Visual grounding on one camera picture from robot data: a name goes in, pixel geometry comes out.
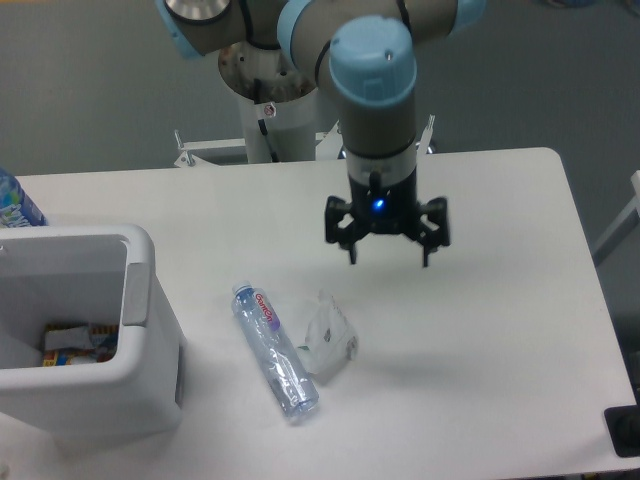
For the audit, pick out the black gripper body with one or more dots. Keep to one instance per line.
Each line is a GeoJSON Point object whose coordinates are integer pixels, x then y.
{"type": "Point", "coordinates": [388, 210]}

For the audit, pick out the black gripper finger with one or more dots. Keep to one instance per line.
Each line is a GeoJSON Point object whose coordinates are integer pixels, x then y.
{"type": "Point", "coordinates": [429, 226]}
{"type": "Point", "coordinates": [344, 226]}

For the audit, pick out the clear plastic bag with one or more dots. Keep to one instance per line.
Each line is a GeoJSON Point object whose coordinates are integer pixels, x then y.
{"type": "Point", "coordinates": [330, 340]}

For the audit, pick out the clear plastic water bottle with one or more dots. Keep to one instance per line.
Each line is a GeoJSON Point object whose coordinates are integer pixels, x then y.
{"type": "Point", "coordinates": [276, 356]}

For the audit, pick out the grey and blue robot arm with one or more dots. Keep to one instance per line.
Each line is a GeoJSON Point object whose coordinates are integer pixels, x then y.
{"type": "Point", "coordinates": [360, 54]}

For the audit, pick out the white plastic trash can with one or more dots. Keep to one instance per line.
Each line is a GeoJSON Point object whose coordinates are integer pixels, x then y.
{"type": "Point", "coordinates": [103, 275]}

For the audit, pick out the colourful wrappers in trash can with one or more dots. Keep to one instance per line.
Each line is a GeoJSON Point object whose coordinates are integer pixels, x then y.
{"type": "Point", "coordinates": [66, 345]}

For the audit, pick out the black clamp at table edge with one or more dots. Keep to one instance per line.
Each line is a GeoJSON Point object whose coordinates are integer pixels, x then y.
{"type": "Point", "coordinates": [623, 426]}

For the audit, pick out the blue labelled bottle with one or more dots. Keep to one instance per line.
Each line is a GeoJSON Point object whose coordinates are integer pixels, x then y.
{"type": "Point", "coordinates": [17, 208]}

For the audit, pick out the white frame at right edge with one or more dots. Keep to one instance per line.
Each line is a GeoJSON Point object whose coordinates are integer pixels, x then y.
{"type": "Point", "coordinates": [620, 228]}

